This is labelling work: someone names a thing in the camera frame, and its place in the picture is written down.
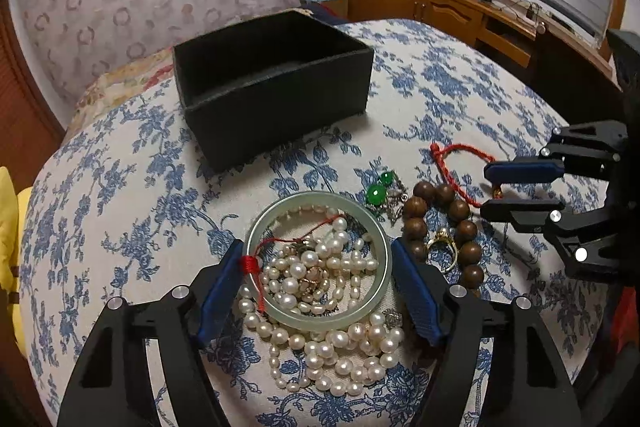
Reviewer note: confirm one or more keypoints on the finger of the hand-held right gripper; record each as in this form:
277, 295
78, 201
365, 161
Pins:
520, 171
515, 211

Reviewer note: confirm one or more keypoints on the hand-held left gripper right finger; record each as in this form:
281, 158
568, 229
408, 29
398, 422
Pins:
417, 294

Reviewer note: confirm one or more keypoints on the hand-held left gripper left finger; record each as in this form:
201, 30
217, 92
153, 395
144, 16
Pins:
220, 294

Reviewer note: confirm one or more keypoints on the pale green jade bangle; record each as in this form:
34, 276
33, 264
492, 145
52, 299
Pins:
320, 323

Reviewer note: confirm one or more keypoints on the black rectangular box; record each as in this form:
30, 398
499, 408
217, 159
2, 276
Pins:
280, 107

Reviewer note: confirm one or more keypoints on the small silver filigree bead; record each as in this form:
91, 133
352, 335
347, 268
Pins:
393, 318

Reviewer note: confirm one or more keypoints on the rose gold pendant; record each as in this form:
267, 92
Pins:
313, 279

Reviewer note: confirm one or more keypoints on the green gemstone silver earring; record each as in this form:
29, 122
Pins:
385, 178
375, 195

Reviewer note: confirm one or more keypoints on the blue floral bed blanket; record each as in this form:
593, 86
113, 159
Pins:
125, 207

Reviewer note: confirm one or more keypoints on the red cloth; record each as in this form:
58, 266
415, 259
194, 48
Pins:
627, 317

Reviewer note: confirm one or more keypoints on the yellow cloth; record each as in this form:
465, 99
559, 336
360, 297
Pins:
12, 227

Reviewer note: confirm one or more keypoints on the red yellow floral pillow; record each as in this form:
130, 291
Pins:
115, 82

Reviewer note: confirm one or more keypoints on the wooden wardrobe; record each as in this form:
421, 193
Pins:
25, 107

